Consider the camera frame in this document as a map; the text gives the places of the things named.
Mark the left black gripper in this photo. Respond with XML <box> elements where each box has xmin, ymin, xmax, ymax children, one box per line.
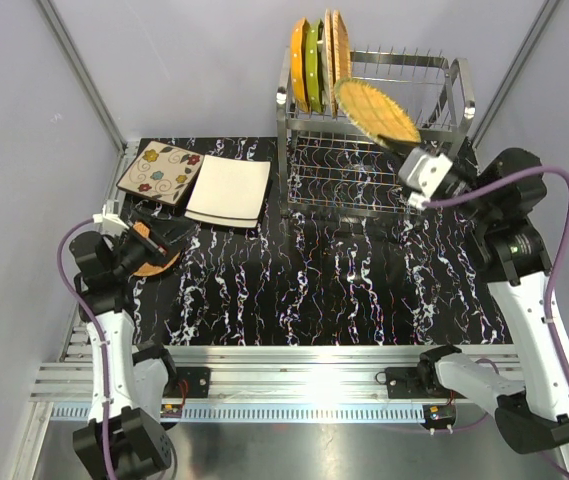
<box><xmin>110</xmin><ymin>208</ymin><xmax>195</xmax><ymax>278</ymax></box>

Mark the orange wicker plate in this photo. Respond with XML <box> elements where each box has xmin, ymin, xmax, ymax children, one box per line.
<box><xmin>133</xmin><ymin>221</ymin><xmax>181</xmax><ymax>277</ymax></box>

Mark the green wicker plate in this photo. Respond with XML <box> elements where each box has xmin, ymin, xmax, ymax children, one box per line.
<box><xmin>335</xmin><ymin>77</ymin><xmax>421</xmax><ymax>149</ymax></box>

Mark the floral square ceramic plate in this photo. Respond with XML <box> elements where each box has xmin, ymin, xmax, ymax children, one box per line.
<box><xmin>117</xmin><ymin>141</ymin><xmax>204</xmax><ymax>206</ymax></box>

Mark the white black-rimmed square plate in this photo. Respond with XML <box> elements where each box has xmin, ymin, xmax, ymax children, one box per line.
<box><xmin>185</xmin><ymin>155</ymin><xmax>271</xmax><ymax>219</ymax></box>

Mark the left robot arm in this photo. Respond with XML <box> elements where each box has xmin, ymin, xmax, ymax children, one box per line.
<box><xmin>60</xmin><ymin>202</ymin><xmax>188</xmax><ymax>479</ymax></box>

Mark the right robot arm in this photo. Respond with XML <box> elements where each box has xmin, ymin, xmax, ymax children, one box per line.
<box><xmin>390</xmin><ymin>142</ymin><xmax>569</xmax><ymax>454</ymax></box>

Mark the steel two-tier dish rack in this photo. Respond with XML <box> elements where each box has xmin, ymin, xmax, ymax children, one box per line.
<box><xmin>276</xmin><ymin>50</ymin><xmax>475</xmax><ymax>218</ymax></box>

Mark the large woven wicker plate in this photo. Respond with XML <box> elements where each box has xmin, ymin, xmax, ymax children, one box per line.
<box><xmin>322</xmin><ymin>9</ymin><xmax>352</xmax><ymax>118</ymax></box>

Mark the black marble pattern mat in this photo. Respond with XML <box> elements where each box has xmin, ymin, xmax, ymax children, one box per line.
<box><xmin>111</xmin><ymin>135</ymin><xmax>520</xmax><ymax>347</ymax></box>

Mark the green dotted plate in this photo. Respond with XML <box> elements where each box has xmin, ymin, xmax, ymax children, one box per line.
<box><xmin>305</xmin><ymin>19</ymin><xmax>325</xmax><ymax>114</ymax></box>

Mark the orange octagonal plate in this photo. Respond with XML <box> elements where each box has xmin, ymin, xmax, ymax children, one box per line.
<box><xmin>290</xmin><ymin>17</ymin><xmax>310</xmax><ymax>113</ymax></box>

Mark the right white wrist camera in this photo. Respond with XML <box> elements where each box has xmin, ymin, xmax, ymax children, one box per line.
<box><xmin>398</xmin><ymin>147</ymin><xmax>453</xmax><ymax>210</ymax></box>

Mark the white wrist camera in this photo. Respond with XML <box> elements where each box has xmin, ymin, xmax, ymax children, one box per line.
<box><xmin>398</xmin><ymin>147</ymin><xmax>453</xmax><ymax>210</ymax></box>
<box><xmin>92</xmin><ymin>200</ymin><xmax>128</xmax><ymax>235</ymax></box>

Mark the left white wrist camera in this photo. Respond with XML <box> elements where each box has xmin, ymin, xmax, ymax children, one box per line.
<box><xmin>92</xmin><ymin>200</ymin><xmax>128</xmax><ymax>235</ymax></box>

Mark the left aluminium frame post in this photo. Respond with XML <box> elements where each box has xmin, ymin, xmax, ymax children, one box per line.
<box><xmin>33</xmin><ymin>0</ymin><xmax>140</xmax><ymax>161</ymax></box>

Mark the aluminium frame post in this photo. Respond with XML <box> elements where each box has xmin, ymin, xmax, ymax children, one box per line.
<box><xmin>471</xmin><ymin>0</ymin><xmax>562</xmax><ymax>148</ymax></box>
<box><xmin>33</xmin><ymin>0</ymin><xmax>140</xmax><ymax>161</ymax></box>

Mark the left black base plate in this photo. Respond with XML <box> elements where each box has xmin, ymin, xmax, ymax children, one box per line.
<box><xmin>164</xmin><ymin>366</ymin><xmax>212</xmax><ymax>399</ymax></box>

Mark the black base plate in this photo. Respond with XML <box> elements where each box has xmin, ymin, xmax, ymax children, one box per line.
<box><xmin>384</xmin><ymin>366</ymin><xmax>441</xmax><ymax>399</ymax></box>
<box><xmin>164</xmin><ymin>366</ymin><xmax>212</xmax><ymax>399</ymax></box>

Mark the right aluminium frame post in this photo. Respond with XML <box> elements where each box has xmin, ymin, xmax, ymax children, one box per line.
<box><xmin>471</xmin><ymin>0</ymin><xmax>562</xmax><ymax>148</ymax></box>

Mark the aluminium mounting rail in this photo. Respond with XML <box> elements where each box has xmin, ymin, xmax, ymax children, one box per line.
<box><xmin>31</xmin><ymin>344</ymin><xmax>569</xmax><ymax>425</ymax></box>

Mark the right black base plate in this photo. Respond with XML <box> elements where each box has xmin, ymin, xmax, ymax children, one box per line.
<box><xmin>384</xmin><ymin>366</ymin><xmax>441</xmax><ymax>399</ymax></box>

